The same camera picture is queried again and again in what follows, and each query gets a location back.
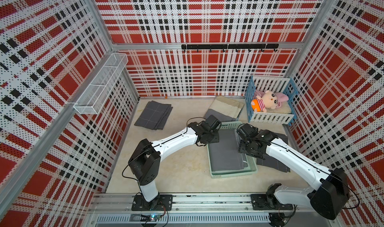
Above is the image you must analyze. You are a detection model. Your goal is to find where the white wire mesh shelf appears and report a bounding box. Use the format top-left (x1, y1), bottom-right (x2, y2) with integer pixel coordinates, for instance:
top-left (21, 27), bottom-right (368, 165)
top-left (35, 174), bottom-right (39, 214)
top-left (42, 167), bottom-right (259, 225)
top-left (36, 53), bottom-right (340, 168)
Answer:
top-left (74, 53), bottom-right (128, 115)

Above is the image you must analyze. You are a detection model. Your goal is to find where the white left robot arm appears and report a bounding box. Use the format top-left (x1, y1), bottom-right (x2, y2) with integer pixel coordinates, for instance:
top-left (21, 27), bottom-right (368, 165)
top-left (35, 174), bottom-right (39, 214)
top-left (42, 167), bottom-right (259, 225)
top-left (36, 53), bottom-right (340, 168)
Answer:
top-left (127, 119), bottom-right (222, 203)

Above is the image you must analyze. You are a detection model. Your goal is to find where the plain grey pillowcase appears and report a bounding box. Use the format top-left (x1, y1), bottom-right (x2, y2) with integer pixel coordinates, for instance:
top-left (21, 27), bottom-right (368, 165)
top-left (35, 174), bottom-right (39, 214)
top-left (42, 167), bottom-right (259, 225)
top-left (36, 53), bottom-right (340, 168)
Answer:
top-left (208, 129), bottom-right (249, 174)

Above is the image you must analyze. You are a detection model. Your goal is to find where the aluminium front rail frame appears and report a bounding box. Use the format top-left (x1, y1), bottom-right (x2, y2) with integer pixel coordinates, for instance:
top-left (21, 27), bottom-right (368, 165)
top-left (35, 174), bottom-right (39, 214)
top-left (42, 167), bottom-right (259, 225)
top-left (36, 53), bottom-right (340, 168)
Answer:
top-left (83, 193), bottom-right (343, 227)

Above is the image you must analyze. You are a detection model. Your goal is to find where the green perforated plastic basket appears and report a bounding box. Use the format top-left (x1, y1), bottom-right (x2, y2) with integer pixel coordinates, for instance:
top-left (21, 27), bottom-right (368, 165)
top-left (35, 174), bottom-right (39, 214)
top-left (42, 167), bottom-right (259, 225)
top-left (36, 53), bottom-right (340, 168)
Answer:
top-left (208, 121), bottom-right (258, 179)

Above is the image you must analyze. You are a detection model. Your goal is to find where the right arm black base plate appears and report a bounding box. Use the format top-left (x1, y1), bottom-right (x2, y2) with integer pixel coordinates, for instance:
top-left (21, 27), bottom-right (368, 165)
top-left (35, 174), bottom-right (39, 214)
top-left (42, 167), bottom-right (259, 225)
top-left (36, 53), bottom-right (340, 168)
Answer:
top-left (251, 194), bottom-right (294, 211)

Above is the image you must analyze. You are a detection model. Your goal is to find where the blue white toy crib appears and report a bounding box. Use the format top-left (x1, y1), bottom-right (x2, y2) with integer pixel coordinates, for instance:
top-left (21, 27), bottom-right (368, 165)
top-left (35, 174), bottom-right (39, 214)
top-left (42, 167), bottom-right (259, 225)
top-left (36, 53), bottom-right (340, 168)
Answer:
top-left (245, 76), bottom-right (298, 126)

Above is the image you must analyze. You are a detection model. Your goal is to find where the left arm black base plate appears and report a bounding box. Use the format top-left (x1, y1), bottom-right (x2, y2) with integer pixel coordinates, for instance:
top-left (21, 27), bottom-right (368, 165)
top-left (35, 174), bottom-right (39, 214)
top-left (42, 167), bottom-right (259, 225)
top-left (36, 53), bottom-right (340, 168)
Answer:
top-left (131, 194), bottom-right (174, 211)

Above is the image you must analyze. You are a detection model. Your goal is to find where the beige and grey pillowcase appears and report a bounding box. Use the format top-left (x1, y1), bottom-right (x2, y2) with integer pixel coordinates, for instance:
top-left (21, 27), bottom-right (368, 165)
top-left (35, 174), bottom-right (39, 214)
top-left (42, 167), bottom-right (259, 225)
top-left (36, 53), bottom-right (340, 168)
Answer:
top-left (204, 96), bottom-right (245, 122)

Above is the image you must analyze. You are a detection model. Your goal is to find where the pink plush doll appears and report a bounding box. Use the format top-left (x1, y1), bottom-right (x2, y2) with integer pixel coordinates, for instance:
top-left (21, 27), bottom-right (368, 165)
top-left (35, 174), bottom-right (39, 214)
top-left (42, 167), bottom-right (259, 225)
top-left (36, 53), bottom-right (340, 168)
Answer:
top-left (250, 90), bottom-right (289, 113)

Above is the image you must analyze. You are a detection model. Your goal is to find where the small green circuit board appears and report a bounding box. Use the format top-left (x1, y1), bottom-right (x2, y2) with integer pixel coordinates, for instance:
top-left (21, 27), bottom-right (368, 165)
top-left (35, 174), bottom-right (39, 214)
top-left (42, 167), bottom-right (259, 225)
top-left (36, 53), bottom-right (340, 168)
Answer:
top-left (140, 215), bottom-right (159, 222)

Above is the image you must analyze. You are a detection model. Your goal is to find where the black wall hook rail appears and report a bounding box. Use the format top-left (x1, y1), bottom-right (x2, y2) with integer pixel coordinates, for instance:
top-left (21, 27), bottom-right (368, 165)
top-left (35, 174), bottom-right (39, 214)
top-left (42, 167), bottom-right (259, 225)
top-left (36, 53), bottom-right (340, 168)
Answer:
top-left (181, 44), bottom-right (279, 51)

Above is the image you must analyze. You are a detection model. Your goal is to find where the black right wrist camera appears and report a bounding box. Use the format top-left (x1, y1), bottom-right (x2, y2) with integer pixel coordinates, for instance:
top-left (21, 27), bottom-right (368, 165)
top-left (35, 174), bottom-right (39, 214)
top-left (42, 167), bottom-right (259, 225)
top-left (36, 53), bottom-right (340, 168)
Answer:
top-left (237, 123), bottom-right (259, 142)

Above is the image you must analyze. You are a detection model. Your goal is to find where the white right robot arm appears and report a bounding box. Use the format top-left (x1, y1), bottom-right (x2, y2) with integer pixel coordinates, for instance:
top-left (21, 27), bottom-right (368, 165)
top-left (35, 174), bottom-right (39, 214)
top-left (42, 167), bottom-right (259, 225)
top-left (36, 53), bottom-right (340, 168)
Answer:
top-left (237, 124), bottom-right (350, 220)

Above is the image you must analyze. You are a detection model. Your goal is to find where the dark grey checked pillowcase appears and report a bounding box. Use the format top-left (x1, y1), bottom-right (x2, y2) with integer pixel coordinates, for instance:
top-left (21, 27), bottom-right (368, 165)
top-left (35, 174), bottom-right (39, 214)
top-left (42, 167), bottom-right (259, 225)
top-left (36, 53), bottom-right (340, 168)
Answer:
top-left (134, 101), bottom-right (173, 130)
top-left (255, 133), bottom-right (291, 173)

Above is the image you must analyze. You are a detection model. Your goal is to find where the cream fluffy crib mattress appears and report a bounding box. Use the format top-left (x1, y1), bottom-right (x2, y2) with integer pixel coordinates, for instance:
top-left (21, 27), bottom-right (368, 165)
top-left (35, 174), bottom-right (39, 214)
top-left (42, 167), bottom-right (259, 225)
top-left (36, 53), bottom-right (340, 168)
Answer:
top-left (254, 90), bottom-right (292, 115)

